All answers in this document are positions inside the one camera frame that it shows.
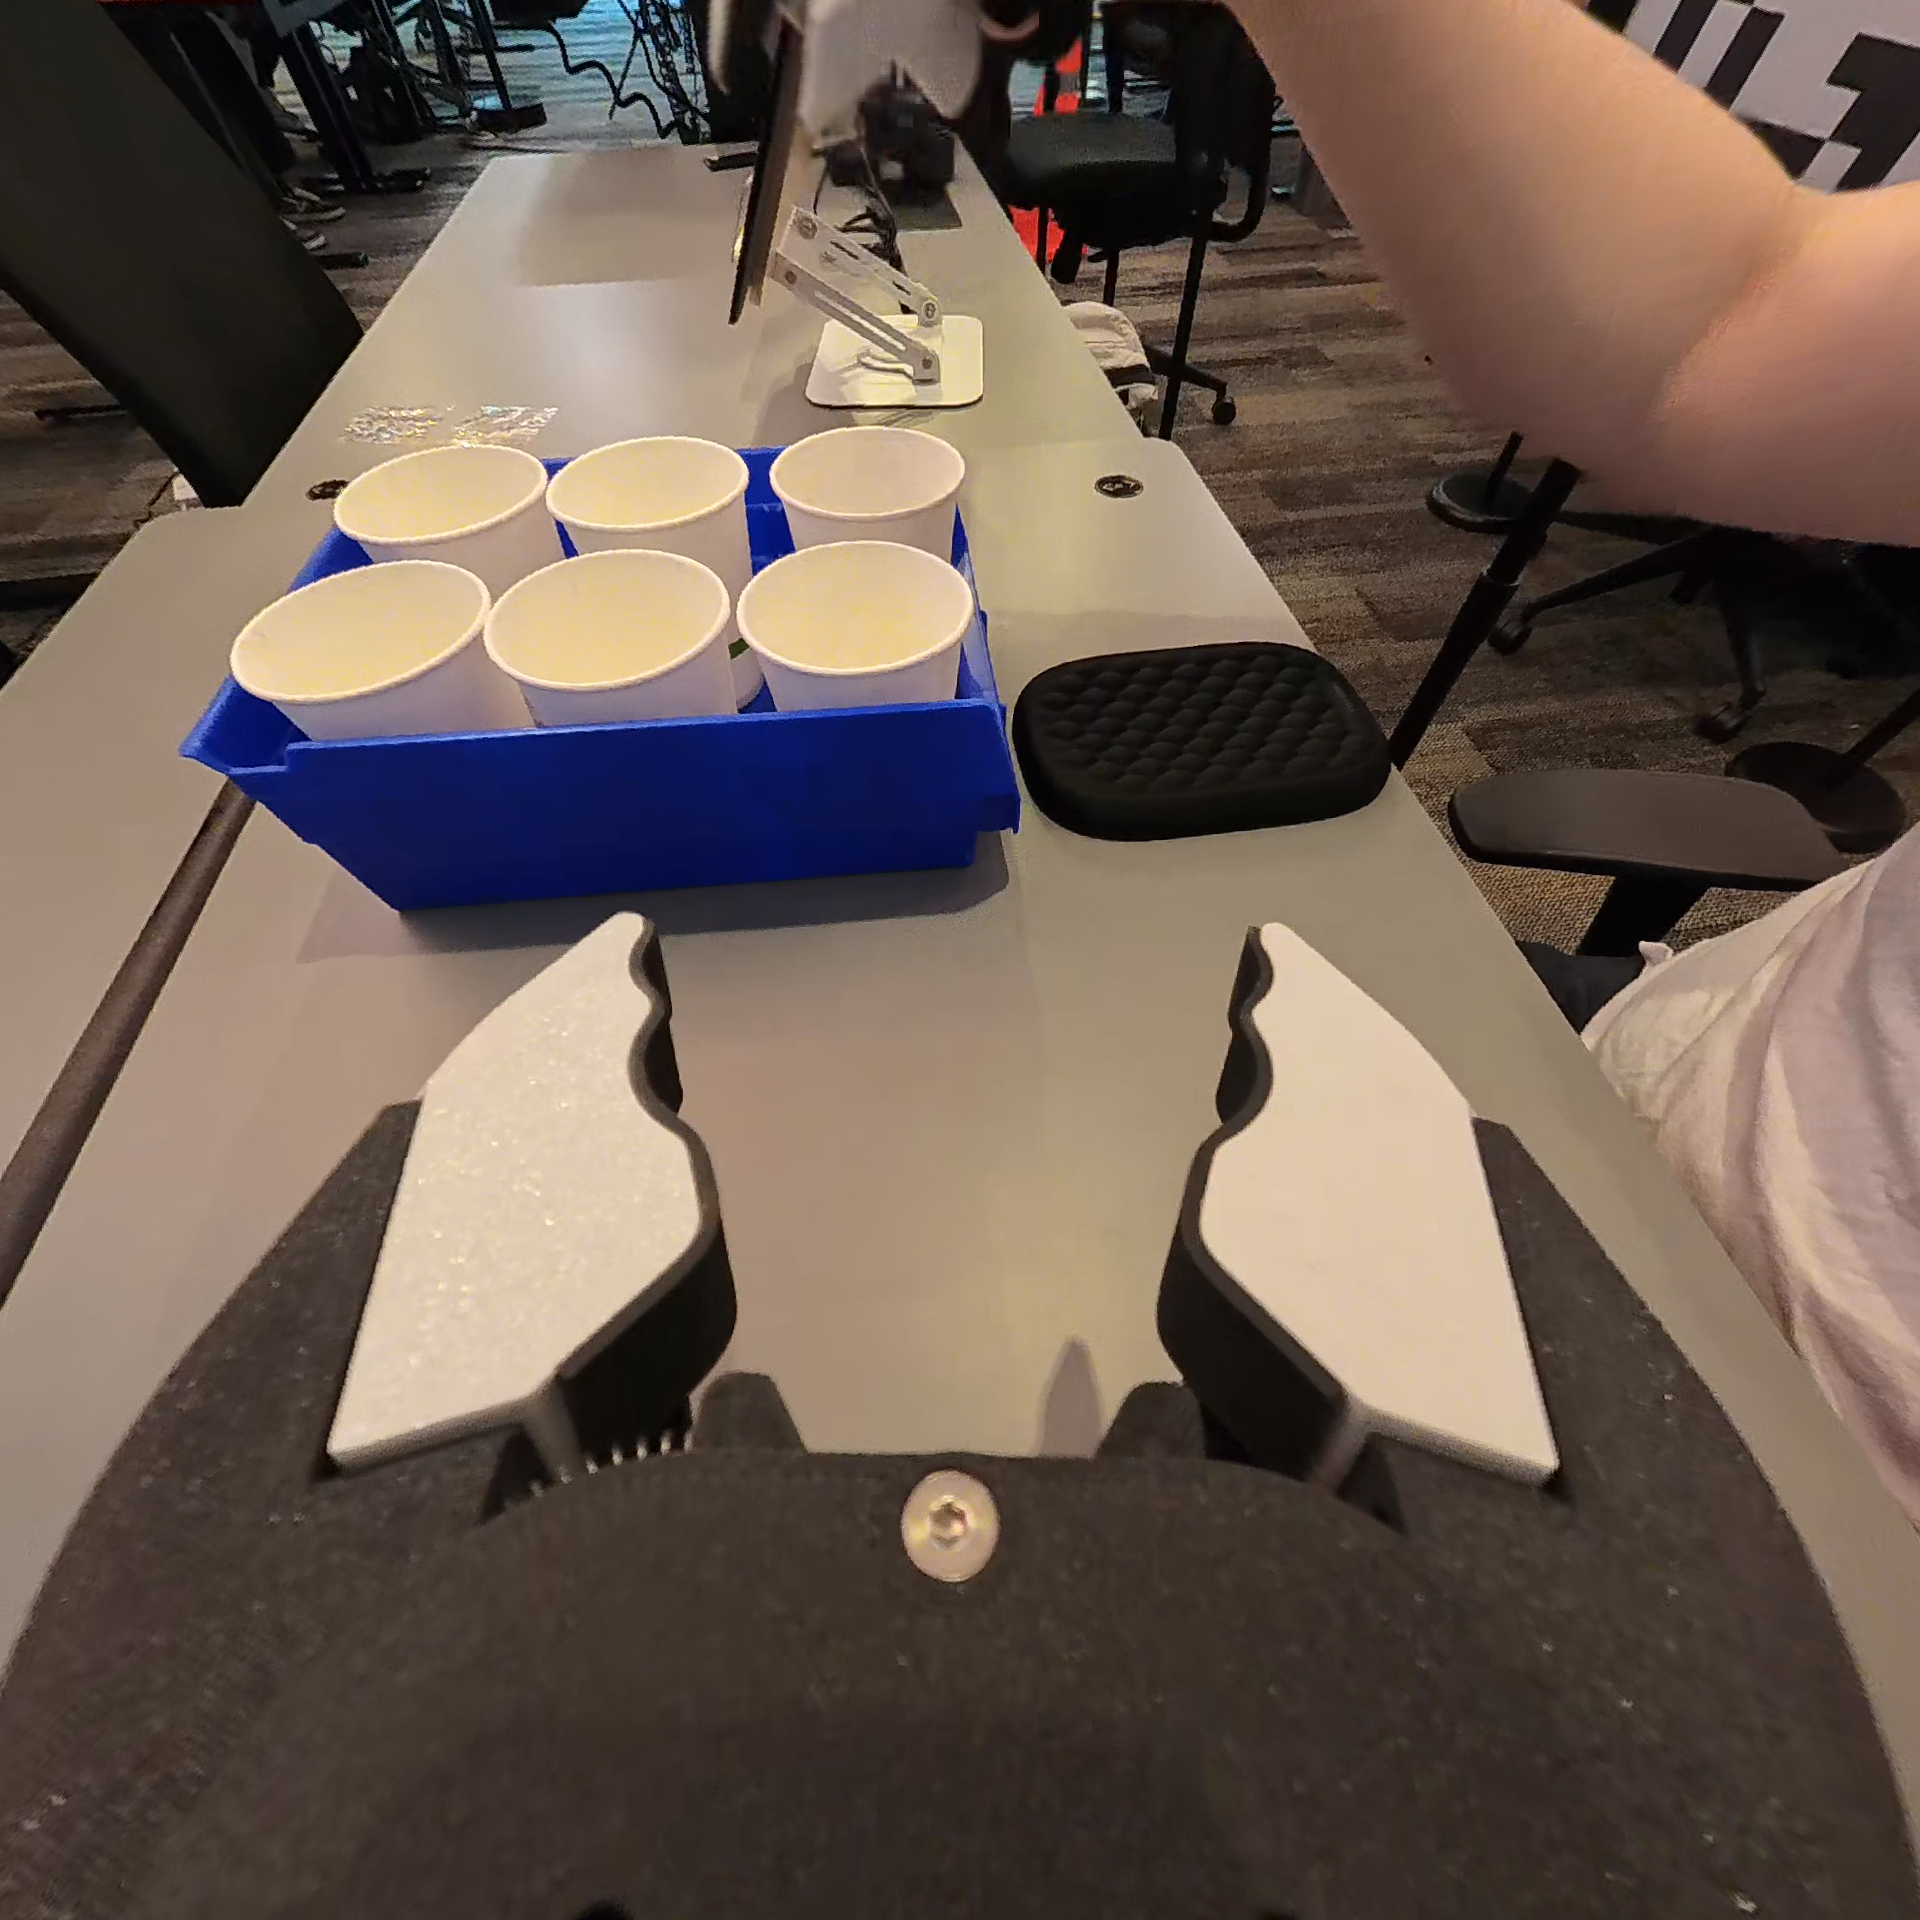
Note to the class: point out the black wrist rest pad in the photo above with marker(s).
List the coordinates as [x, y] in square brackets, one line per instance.
[1200, 742]

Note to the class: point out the white mount plate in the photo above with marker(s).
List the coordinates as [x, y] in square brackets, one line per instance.
[903, 368]

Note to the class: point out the person's right forearm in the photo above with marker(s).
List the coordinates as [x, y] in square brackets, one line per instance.
[1589, 212]

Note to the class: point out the dark tilted sign board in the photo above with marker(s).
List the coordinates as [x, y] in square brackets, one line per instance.
[766, 150]

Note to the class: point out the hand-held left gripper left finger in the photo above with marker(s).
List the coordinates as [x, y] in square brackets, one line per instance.
[525, 1229]

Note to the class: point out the white paper cup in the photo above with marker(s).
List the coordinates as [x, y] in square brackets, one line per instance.
[445, 507]
[873, 482]
[856, 617]
[619, 632]
[651, 495]
[360, 644]

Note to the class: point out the clear crinkled plastic piece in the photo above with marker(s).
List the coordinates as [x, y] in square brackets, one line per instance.
[453, 425]

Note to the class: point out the small black device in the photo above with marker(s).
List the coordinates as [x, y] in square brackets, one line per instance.
[904, 135]

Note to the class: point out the black chair armrest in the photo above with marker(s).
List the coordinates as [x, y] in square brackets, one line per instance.
[1652, 820]

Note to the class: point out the black white wall graphic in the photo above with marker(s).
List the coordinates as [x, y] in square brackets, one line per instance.
[1773, 75]

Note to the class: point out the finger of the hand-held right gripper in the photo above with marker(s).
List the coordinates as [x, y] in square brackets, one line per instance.
[884, 45]

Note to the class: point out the black office chair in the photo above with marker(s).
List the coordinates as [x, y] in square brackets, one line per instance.
[150, 271]
[1127, 150]

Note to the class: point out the person's leg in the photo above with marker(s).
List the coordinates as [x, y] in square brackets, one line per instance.
[1803, 1141]

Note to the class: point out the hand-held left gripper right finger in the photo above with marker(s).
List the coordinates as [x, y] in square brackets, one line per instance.
[1367, 1261]

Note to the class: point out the blue plastic bin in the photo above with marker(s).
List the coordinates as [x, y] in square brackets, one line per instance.
[601, 811]

